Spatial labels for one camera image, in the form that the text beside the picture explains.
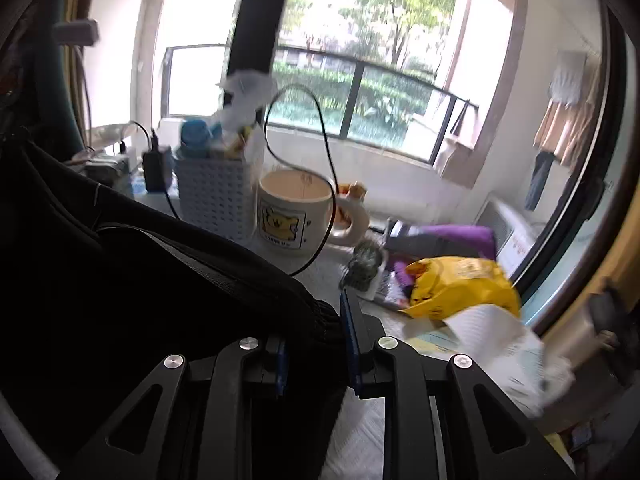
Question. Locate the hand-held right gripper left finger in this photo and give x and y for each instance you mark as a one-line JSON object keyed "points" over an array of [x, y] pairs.
{"points": [[281, 366]]}

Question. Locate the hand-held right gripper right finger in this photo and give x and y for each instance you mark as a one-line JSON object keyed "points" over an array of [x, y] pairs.
{"points": [[351, 350]]}

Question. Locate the small potted plant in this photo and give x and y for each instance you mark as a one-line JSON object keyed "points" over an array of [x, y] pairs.
{"points": [[362, 265]]}

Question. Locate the yellow snack bag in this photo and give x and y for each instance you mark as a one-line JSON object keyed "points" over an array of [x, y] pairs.
{"points": [[460, 280]]}

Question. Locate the white paper sheet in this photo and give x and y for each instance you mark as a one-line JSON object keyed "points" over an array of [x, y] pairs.
{"points": [[500, 345]]}

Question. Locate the purple cloth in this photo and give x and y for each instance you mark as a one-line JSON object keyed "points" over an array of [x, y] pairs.
{"points": [[460, 237]]}

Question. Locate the cream mug with bear print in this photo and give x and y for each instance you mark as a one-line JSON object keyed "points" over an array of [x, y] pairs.
{"points": [[285, 200]]}

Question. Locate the white perforated plastic basket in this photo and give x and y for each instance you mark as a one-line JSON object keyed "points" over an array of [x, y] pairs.
{"points": [[210, 195]]}

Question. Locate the white washing machine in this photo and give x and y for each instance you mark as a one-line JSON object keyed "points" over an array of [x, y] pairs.
{"points": [[515, 240]]}

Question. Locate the black charger plug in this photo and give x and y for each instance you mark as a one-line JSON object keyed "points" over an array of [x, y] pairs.
{"points": [[156, 167]]}

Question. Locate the blue bottle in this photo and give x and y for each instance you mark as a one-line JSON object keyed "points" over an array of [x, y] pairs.
{"points": [[195, 137]]}

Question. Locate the black balcony railing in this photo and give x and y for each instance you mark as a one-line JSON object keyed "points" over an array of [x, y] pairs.
{"points": [[350, 100]]}

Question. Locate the dark hanging jeans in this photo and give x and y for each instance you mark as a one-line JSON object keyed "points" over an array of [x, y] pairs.
{"points": [[537, 180]]}

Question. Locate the crumpled white tissue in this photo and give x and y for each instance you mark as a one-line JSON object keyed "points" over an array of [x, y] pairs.
{"points": [[247, 92]]}

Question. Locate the beige hanging clothes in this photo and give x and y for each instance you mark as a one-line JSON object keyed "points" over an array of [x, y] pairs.
{"points": [[575, 130]]}

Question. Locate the white hanging garment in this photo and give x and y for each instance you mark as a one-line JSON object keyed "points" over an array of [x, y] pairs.
{"points": [[567, 77]]}

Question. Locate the teal curtain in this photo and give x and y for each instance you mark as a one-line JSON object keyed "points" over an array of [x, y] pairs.
{"points": [[62, 90]]}

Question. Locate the grey box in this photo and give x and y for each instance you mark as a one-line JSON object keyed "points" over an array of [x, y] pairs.
{"points": [[75, 31]]}

